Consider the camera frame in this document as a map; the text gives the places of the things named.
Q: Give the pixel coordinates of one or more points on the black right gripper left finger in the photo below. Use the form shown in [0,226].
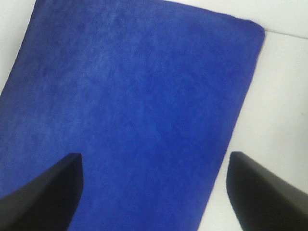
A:
[48,202]

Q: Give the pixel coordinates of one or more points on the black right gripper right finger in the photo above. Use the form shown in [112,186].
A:
[261,200]

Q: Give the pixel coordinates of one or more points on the blue microfibre towel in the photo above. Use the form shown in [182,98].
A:
[148,91]

